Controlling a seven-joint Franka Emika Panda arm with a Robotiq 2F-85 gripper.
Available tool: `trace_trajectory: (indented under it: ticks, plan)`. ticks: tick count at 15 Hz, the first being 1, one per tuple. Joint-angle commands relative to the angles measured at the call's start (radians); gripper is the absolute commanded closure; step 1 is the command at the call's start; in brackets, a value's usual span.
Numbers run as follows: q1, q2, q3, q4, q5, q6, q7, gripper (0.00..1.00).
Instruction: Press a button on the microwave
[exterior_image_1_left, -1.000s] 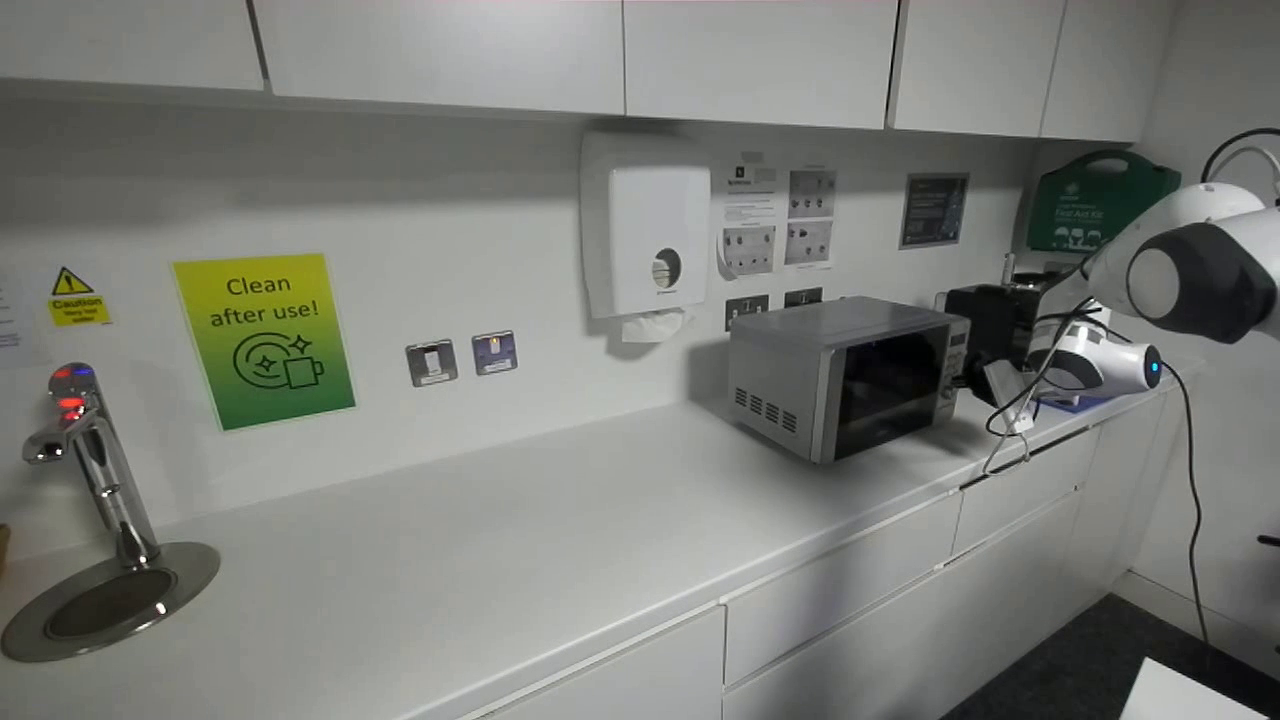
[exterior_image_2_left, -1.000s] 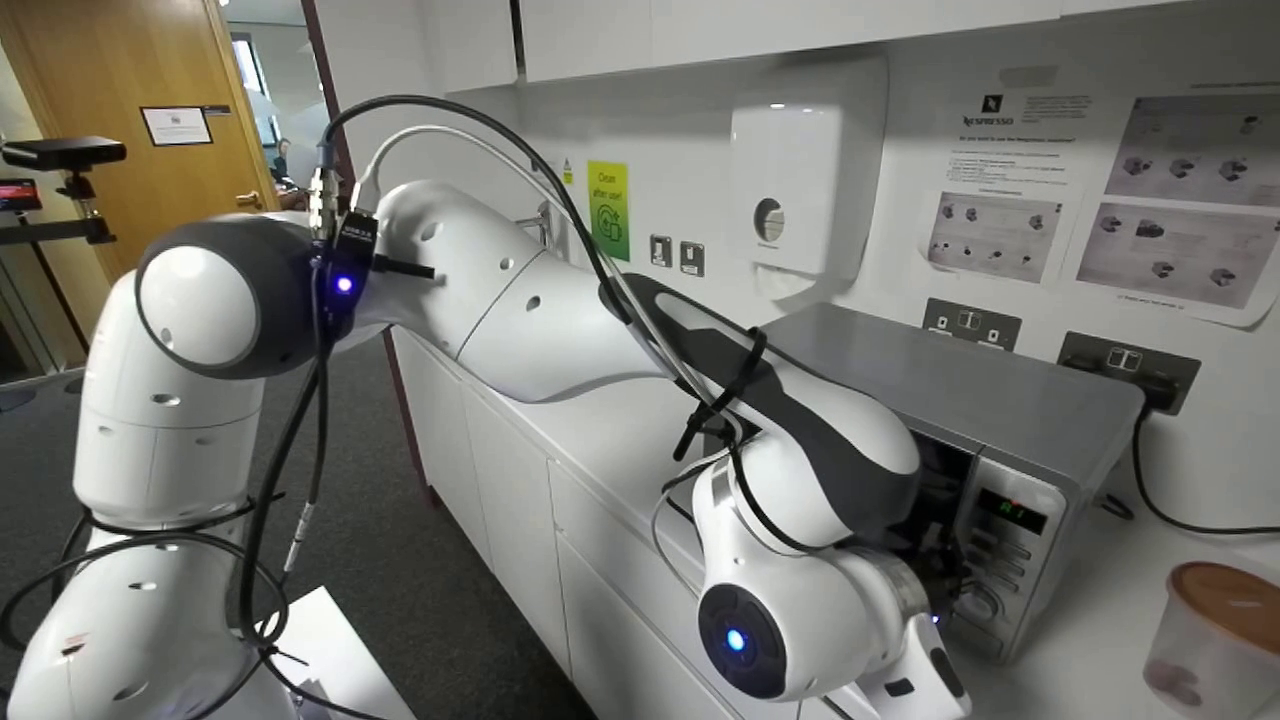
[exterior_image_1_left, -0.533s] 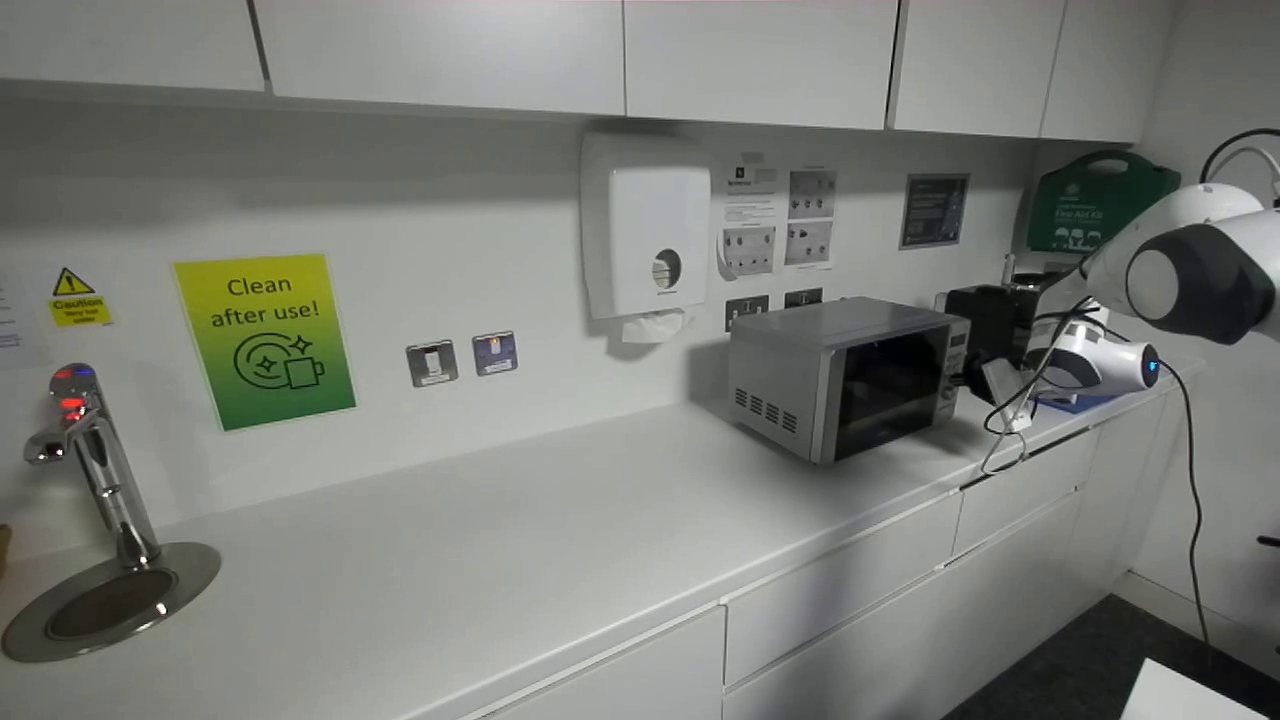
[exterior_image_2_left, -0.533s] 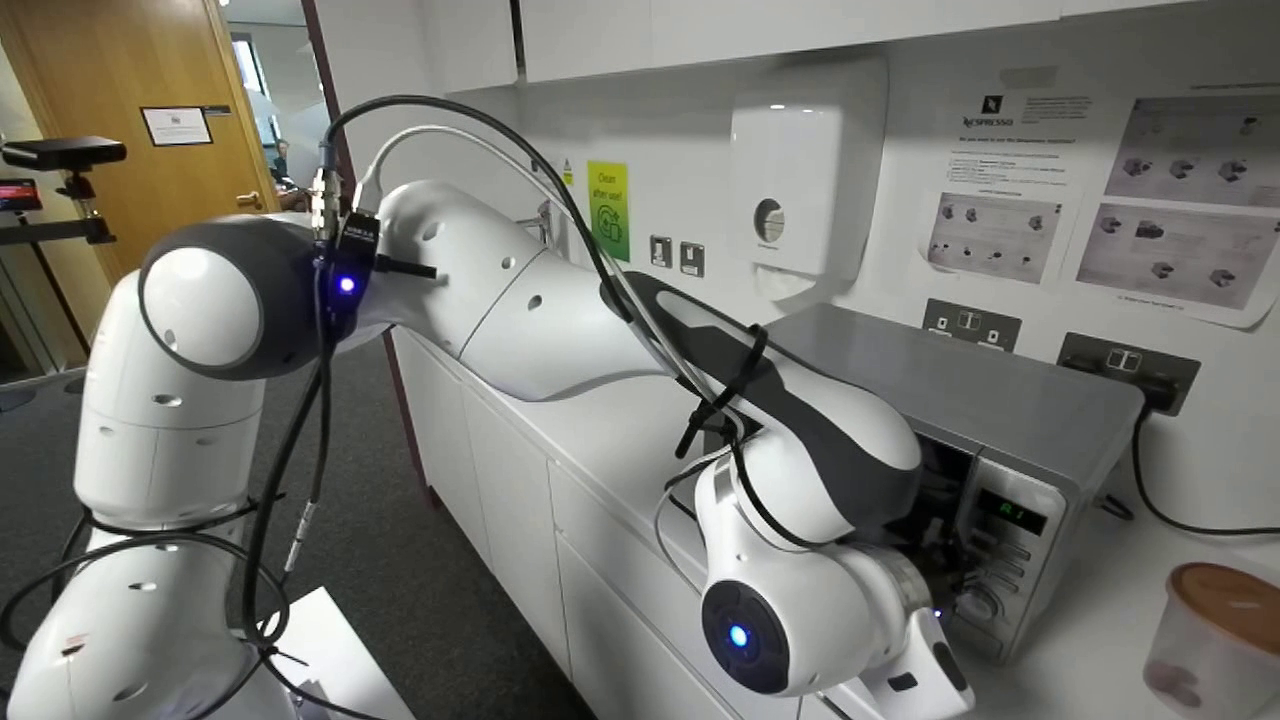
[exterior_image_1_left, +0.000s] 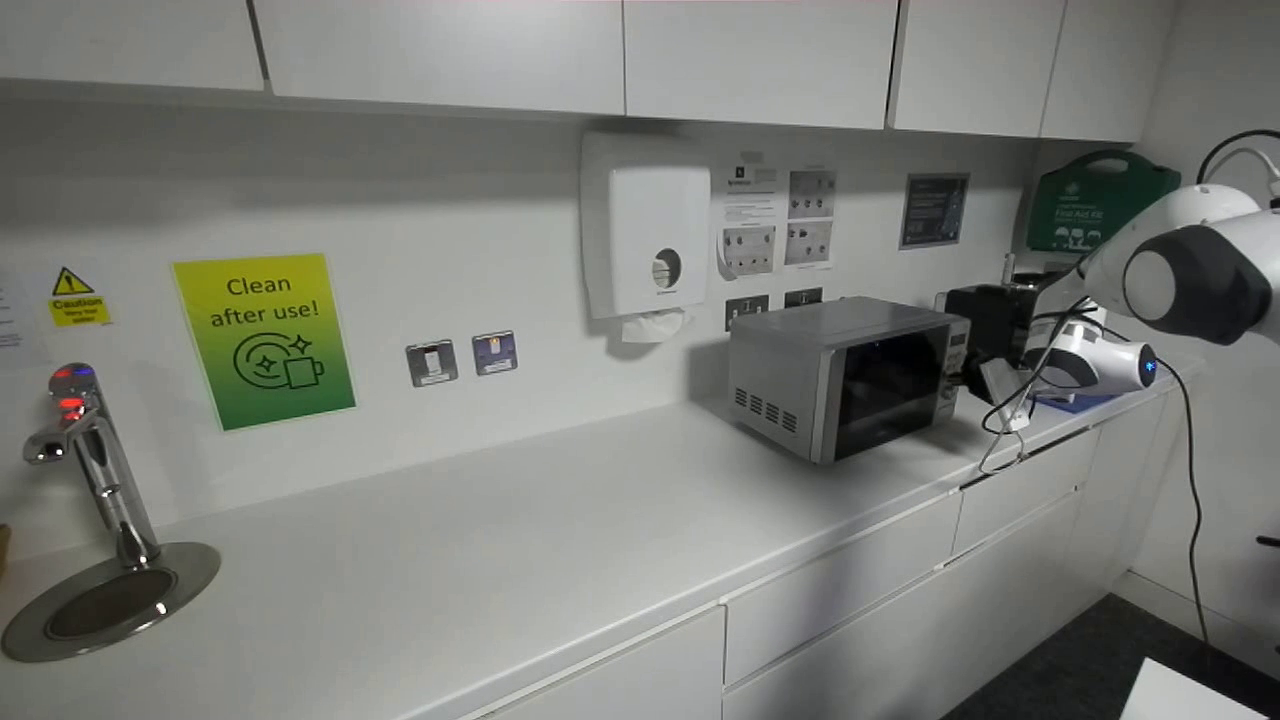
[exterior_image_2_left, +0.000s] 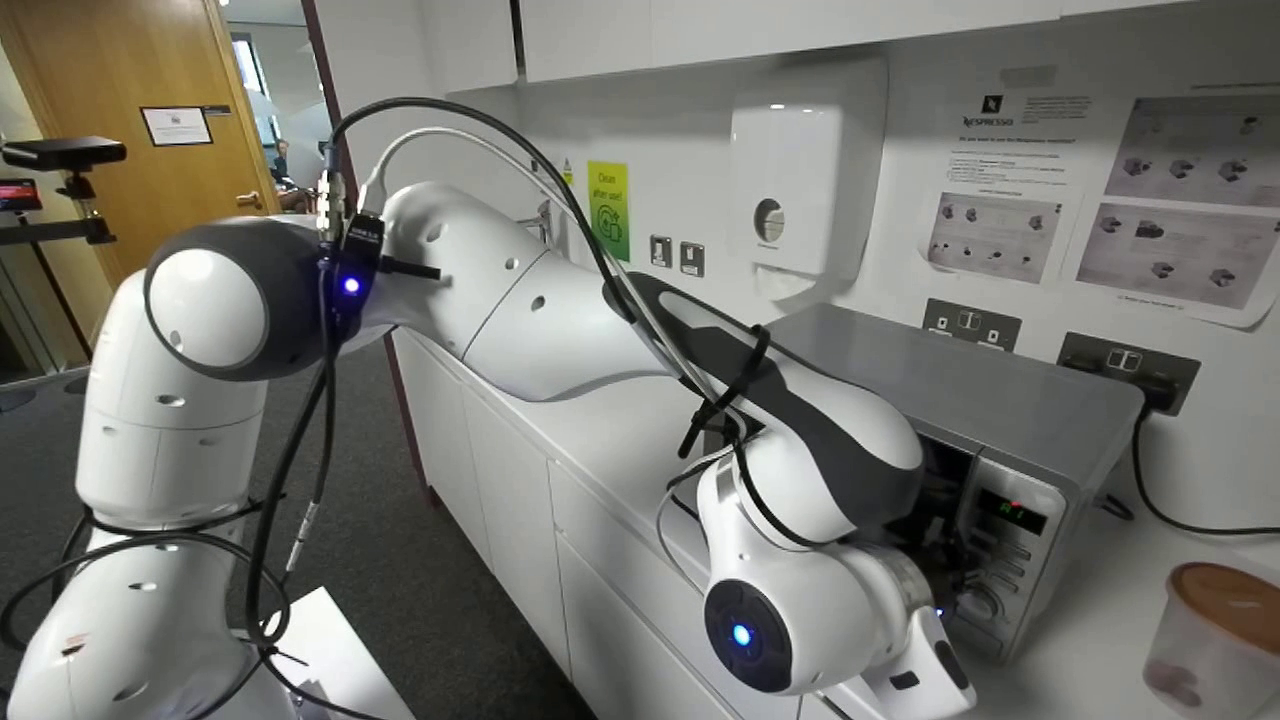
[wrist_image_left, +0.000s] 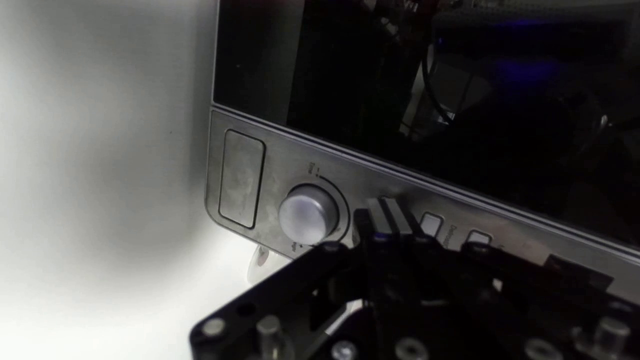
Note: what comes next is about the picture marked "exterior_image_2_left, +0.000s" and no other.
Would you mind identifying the black appliance power cable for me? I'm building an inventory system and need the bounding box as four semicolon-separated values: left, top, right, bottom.
1126;397;1280;542

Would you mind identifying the wooden room door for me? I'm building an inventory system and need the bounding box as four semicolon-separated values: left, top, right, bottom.
0;0;287;292

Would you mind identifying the tall white drawer front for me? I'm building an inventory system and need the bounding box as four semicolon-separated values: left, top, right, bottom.
557;539;757;720

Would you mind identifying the white paper towel dispenser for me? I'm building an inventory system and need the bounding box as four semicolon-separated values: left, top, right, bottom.
729;98;849;307

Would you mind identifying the black camera on stand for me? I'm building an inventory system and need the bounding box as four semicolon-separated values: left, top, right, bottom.
0;133;134;177

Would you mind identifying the green clean after use sign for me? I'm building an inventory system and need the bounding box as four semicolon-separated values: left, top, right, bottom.
583;156;637;265

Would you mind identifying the coffee pod picture sheet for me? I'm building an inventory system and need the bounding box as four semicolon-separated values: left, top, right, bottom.
1102;91;1280;211
1071;198;1280;310

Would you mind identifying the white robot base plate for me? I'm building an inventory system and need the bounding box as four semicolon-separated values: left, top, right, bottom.
258;582;420;720

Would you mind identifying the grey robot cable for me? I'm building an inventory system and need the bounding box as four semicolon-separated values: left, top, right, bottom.
354;123;704;390

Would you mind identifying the white upper cabinet door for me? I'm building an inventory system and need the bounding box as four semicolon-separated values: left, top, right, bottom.
515;0;1071;86
311;0;525;94

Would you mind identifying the silver microwave oven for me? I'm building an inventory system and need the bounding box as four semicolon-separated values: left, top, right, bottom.
763;299;1153;669

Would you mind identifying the black double wall socket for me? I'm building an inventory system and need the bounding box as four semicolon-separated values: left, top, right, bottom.
919;296;1024;357
1057;329;1204;417

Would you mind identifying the white cabinet drawer front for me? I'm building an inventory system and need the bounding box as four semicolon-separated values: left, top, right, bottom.
550;457;711;610

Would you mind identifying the clear jar with wooden lid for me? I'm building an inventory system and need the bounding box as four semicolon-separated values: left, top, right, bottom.
1142;561;1280;720

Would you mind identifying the white door sign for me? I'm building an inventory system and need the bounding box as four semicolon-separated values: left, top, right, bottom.
137;104;221;151

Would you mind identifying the white printed notice sheet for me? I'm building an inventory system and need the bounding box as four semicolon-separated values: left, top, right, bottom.
949;86;1098;189

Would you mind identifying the black tripod stand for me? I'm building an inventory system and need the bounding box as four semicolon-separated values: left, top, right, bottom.
0;168;121;372

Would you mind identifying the white base cabinet door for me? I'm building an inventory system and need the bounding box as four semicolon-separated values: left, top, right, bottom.
392;325;568;659

